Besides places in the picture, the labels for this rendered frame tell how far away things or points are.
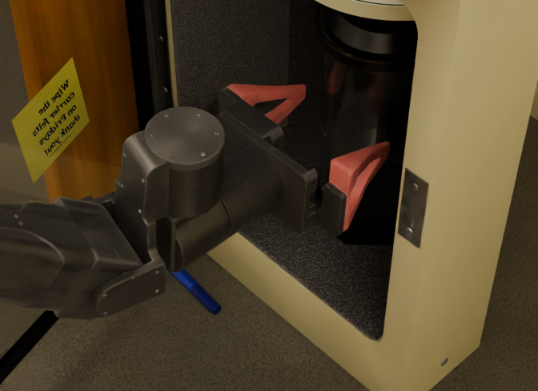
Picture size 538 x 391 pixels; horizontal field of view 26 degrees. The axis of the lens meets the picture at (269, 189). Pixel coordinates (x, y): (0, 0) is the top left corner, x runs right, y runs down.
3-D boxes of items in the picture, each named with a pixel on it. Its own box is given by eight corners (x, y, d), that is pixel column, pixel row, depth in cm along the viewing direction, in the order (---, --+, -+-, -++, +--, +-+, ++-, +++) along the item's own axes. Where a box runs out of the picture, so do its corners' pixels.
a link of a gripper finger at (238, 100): (287, 47, 99) (205, 95, 94) (349, 88, 95) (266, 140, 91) (285, 107, 104) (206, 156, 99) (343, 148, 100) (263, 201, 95)
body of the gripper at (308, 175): (233, 102, 94) (162, 143, 90) (323, 167, 89) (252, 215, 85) (232, 160, 99) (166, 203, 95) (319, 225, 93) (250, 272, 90)
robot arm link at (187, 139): (46, 241, 89) (97, 322, 84) (35, 135, 80) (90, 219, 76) (183, 186, 94) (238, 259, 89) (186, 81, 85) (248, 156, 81)
